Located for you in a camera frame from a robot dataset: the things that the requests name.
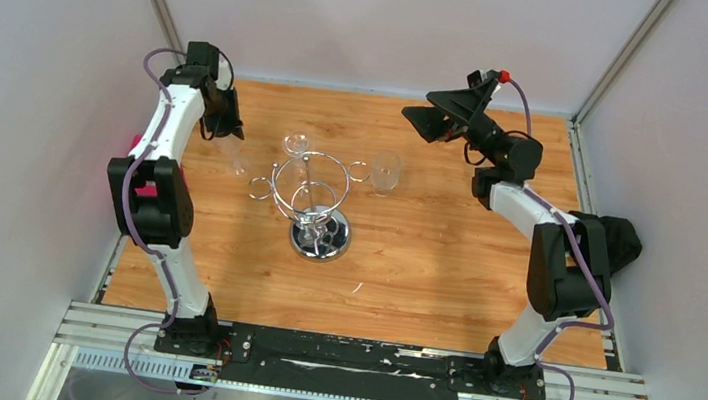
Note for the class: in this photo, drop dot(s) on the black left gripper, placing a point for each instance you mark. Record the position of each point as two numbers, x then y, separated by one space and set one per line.
231 124

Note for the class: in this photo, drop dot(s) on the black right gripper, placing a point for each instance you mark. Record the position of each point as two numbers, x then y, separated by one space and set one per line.
466 105

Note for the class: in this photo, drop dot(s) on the clear wine glass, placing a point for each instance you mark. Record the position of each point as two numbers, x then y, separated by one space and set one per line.
385 173
236 160
295 145

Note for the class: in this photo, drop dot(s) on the clear wine glass front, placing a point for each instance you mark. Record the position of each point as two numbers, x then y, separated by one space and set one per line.
385 173

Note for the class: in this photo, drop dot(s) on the clear wine glass back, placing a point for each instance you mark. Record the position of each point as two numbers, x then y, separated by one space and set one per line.
295 145

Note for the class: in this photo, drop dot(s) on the chrome wine glass rack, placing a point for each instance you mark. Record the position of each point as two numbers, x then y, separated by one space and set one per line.
319 231

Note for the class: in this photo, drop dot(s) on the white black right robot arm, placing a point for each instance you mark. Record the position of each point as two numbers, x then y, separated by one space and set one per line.
568 274

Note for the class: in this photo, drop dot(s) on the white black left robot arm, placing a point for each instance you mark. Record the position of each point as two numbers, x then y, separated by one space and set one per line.
151 198

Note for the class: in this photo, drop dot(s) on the pink cloth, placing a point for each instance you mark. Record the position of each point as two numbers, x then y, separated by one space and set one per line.
148 189

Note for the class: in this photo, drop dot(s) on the black cloth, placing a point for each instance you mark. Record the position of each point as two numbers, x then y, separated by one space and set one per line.
623 243

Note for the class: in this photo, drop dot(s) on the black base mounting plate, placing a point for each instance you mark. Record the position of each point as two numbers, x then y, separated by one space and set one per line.
348 367

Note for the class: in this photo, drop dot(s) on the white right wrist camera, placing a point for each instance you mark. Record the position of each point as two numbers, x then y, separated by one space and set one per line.
478 77

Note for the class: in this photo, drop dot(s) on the aluminium corner frame post right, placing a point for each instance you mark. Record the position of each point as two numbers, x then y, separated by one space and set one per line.
635 40

